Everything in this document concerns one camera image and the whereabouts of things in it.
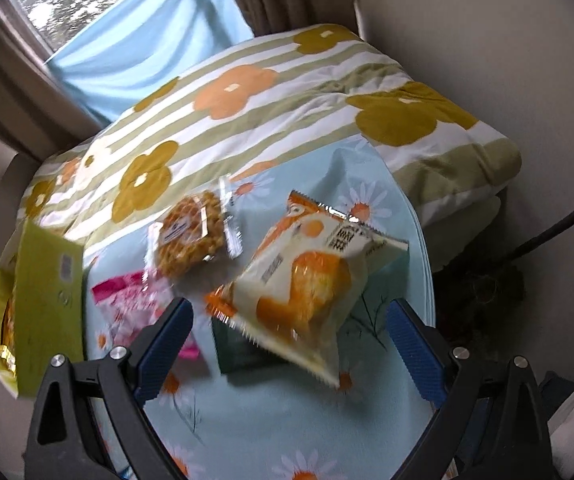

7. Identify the floral striped blanket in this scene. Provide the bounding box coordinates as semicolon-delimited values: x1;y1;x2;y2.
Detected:
17;24;522;256

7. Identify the round cookie packet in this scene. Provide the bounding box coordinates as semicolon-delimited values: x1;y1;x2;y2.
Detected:
148;176;242;281

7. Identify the green cardboard box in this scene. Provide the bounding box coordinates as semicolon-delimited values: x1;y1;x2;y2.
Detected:
0;220;90;398

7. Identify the orange and white snack packet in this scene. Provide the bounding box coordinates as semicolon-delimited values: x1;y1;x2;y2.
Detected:
206;191;410;388

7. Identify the black metal rack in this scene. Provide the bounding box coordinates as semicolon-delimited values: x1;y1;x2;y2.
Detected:
507;192;574;261

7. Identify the light blue cloth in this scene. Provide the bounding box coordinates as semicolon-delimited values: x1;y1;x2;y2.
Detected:
44;0;255;126

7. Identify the pink snack packet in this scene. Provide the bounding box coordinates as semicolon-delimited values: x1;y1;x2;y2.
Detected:
92;270;200;361

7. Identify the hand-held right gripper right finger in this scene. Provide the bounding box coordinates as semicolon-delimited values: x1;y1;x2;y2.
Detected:
387;298;552;480

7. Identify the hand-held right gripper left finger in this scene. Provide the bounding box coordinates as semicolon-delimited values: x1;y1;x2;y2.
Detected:
24;297;195;480

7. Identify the dark green packet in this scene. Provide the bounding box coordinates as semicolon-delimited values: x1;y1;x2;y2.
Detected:
211;317;288;375

